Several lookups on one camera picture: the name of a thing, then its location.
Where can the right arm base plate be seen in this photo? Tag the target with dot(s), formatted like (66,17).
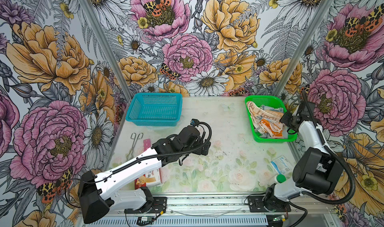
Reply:
(261,204)

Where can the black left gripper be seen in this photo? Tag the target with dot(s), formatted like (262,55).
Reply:
(198,150)

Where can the green plastic basket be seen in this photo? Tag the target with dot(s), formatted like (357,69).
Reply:
(273,102)

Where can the bandage box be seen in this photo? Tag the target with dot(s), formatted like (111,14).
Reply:
(150,179)

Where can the aluminium front rail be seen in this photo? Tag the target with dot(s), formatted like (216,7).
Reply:
(207,204)

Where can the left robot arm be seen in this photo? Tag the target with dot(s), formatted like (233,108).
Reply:
(98,192)

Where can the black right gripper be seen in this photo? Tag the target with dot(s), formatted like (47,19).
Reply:
(284,120)

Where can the pink small eraser block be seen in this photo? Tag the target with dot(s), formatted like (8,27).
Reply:
(147,144)

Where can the aluminium frame post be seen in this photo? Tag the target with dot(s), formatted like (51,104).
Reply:
(316,10)
(96,26)

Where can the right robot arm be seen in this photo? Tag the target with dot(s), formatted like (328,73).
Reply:
(319,169)

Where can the orange white towel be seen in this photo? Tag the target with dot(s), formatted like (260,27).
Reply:
(256,115)

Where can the left aluminium frame post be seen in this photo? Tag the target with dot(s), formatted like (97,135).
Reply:
(96,26)

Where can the right aluminium frame post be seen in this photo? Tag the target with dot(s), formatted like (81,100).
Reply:
(316,10)

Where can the teal plastic basket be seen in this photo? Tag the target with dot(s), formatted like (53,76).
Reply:
(155,109)

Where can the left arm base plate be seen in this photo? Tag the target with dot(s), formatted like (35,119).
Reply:
(156,206)

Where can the small green circuit board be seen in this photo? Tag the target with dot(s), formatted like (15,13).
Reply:
(142,220)

